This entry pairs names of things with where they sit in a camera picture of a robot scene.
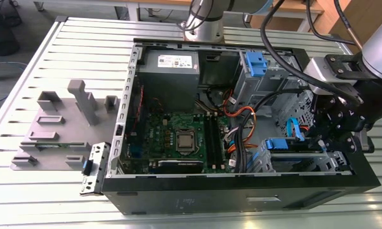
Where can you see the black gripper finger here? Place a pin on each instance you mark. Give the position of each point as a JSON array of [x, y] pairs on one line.
[[327, 117], [351, 144]]

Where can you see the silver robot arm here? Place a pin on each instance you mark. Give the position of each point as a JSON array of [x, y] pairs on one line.
[[208, 28]]

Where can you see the metal disk bay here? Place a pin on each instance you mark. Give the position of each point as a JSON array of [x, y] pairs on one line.
[[305, 164]]

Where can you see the grey optical drive cage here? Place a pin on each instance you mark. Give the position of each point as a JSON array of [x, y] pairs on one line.
[[259, 86]]

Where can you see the blue drive latch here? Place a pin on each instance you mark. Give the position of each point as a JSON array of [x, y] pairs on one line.
[[256, 63]]

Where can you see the black RAM slot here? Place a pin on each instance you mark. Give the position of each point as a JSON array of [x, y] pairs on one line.
[[219, 138], [211, 138]]

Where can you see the wooden cabinet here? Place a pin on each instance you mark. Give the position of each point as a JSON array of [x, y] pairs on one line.
[[360, 14]]

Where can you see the silver CPU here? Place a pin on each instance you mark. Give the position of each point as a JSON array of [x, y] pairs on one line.
[[185, 139]]

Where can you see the wooden desk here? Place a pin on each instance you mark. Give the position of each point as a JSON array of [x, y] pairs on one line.
[[291, 10]]

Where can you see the black PC case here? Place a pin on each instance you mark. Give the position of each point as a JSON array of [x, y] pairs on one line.
[[211, 195]]

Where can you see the black graphics card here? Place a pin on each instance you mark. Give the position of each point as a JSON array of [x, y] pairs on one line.
[[178, 165]]

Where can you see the grey power supply unit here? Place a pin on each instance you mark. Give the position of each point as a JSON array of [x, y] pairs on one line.
[[169, 81]]

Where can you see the green motherboard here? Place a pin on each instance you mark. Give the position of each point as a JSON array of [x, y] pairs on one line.
[[160, 133]]

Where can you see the grey parts rack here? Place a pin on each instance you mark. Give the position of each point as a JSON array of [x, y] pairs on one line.
[[67, 133]]

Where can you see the black bin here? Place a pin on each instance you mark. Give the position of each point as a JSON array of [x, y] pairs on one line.
[[3, 40]]

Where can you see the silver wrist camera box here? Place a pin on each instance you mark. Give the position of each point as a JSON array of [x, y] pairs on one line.
[[316, 69]]

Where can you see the grey expansion slot bracket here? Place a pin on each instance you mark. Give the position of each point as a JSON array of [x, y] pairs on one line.
[[97, 152]]

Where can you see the grey metal desk frame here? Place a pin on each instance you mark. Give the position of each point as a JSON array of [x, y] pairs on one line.
[[133, 13]]

